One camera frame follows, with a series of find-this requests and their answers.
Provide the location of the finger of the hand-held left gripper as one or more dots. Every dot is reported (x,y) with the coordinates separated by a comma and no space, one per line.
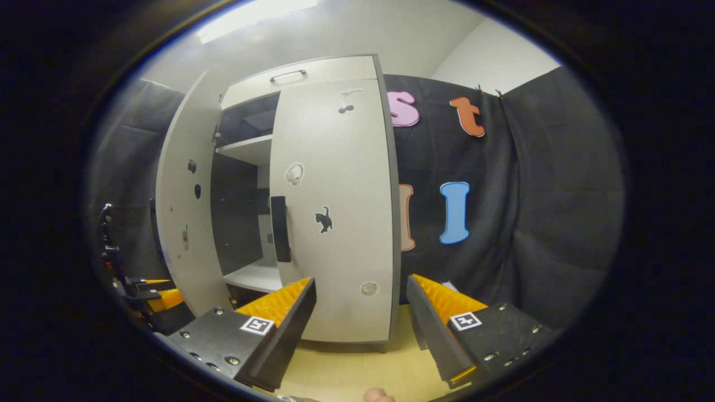
(153,286)
(167,304)

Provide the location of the white and grey cabinet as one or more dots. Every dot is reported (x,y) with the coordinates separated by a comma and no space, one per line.
(240,212)

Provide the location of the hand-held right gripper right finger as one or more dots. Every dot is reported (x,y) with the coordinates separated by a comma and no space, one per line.
(433,329)

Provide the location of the white cabinet door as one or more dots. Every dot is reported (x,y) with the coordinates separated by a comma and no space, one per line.
(179,223)
(341,167)

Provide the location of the black backdrop cloth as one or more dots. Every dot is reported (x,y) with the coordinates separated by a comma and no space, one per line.
(558,212)
(128,156)

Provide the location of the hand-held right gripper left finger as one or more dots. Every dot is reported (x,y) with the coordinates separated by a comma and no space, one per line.
(290,335)

